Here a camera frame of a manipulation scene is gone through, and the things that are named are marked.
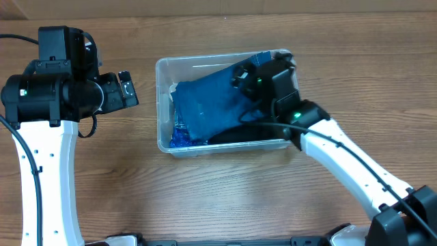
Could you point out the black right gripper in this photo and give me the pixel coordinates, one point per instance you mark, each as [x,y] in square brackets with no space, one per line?
[248,79]

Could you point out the black banded cloth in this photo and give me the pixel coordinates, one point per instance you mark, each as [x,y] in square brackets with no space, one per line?
[245,133]

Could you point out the clear plastic container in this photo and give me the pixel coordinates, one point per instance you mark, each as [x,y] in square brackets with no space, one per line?
[172,70]

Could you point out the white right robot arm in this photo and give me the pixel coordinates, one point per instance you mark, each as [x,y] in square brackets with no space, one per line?
[399,214]

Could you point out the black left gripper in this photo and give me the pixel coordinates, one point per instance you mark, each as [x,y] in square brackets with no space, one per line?
[117,100]

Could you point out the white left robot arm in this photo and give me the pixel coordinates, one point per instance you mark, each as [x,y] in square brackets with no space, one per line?
[43,112]

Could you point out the blue denim cloth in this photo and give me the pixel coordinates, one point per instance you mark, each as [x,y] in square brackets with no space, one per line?
[211,105]

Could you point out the blue green sequin cloth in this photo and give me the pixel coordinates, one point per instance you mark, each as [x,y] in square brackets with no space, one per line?
[180,137]

